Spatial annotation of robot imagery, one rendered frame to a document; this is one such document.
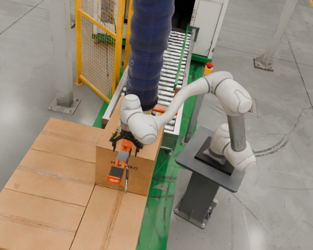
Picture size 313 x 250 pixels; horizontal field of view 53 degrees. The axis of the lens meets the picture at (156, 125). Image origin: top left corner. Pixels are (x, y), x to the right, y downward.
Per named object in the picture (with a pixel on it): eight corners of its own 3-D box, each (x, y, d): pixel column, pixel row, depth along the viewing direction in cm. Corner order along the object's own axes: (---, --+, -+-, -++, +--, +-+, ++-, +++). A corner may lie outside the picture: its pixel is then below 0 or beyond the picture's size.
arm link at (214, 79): (200, 71, 181) (213, 83, 172) (225, 63, 186) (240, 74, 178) (198, 89, 190) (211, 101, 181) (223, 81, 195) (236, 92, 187)
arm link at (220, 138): (221, 139, 247) (229, 117, 234) (235, 154, 235) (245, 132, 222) (204, 143, 240) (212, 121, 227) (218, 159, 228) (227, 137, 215)
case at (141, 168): (117, 131, 277) (121, 94, 251) (161, 142, 275) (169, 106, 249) (94, 182, 232) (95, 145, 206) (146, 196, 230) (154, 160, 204)
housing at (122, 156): (117, 155, 189) (118, 150, 186) (128, 157, 189) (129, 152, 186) (115, 163, 184) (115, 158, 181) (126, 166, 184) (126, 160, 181)
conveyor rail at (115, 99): (147, 31, 466) (148, 19, 453) (150, 31, 466) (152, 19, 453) (102, 132, 292) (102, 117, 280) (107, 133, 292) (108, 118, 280)
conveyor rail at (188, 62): (189, 40, 464) (192, 28, 452) (193, 40, 464) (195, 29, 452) (169, 147, 291) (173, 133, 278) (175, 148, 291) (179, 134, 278)
